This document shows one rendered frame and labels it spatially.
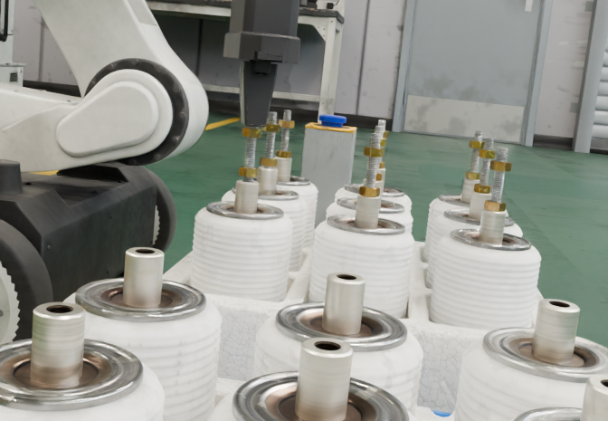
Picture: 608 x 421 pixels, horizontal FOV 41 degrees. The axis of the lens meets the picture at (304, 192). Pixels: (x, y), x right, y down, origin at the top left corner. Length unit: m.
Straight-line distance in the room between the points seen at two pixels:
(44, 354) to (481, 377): 0.22
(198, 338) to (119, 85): 0.64
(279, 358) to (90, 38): 0.75
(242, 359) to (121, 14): 0.54
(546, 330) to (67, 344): 0.25
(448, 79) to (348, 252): 5.16
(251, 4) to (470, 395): 0.41
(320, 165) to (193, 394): 0.71
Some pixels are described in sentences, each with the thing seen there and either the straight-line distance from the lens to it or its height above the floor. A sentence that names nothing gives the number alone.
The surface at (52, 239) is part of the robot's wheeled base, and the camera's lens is 1.00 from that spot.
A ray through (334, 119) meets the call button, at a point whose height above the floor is 0.33.
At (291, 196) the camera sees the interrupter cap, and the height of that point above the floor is 0.25.
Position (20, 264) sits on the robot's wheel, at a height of 0.16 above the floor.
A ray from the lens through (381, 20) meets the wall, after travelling 5.88.
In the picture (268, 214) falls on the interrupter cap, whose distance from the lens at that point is 0.77.
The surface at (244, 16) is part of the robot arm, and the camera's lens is 0.73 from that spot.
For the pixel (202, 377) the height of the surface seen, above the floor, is 0.22.
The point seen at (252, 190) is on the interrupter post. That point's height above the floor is 0.27.
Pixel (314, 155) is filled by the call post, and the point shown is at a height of 0.27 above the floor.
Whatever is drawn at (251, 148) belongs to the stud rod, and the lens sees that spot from 0.77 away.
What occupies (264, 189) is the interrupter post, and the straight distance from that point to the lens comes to 0.89.
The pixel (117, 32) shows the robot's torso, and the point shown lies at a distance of 1.11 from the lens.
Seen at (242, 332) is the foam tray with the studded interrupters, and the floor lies 0.16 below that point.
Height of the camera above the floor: 0.40
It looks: 9 degrees down
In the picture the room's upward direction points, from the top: 6 degrees clockwise
